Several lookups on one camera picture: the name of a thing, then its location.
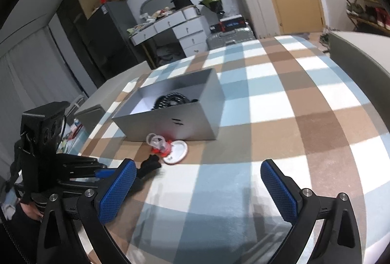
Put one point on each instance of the checked tablecloth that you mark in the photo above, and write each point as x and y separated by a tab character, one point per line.
274	105

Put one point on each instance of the silver suitcase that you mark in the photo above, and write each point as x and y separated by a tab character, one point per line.
228	38

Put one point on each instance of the dark wrapped bouquet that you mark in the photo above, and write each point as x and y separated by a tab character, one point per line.
211	6

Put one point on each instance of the white dressing table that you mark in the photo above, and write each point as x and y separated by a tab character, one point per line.
182	32

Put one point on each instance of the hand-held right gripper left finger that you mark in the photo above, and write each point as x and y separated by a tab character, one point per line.
117	191

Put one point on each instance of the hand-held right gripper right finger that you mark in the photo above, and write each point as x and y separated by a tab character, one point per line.
278	194

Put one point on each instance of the black box with red edge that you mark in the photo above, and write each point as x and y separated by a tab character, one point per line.
232	24

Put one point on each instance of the grey framed mirror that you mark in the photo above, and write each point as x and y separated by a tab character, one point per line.
152	2

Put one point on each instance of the grey curtain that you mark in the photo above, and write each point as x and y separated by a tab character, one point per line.
33	78

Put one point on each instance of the wooden shoe rack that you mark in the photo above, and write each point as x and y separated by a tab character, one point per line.
365	21

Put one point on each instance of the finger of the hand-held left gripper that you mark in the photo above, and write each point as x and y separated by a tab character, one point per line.
82	164
91	178

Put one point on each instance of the pile of shoes on floor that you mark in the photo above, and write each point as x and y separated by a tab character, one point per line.
324	40

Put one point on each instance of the white suitcase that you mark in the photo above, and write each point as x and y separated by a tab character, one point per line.
259	11

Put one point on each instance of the white round lid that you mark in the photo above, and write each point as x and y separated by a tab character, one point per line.
176	154

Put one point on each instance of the small black claw clip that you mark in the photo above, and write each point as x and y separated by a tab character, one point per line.
194	100

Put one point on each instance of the silver cardboard box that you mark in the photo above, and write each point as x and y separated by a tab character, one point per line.
189	120

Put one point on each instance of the clear red small trinket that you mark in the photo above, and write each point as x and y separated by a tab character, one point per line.
158	143

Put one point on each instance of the person's left hand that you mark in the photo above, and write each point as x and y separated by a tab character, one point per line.
30	211

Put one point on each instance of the dark wardrobe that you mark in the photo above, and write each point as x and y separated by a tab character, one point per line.
76	38

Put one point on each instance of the small black box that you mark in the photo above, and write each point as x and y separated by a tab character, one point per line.
214	28

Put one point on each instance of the grey clothes pile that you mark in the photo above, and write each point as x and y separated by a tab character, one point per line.
166	52

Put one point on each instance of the dark grey cabinet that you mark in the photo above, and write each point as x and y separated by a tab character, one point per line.
112	38

